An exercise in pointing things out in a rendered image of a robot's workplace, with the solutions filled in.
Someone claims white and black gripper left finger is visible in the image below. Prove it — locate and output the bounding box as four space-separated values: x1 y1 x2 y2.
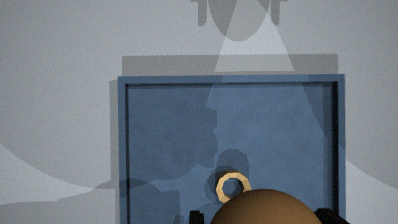
189 211 204 224

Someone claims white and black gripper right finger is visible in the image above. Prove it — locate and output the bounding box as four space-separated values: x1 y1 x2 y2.
314 208 350 224

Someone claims blue square tray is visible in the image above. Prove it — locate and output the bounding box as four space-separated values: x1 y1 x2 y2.
118 74 346 224

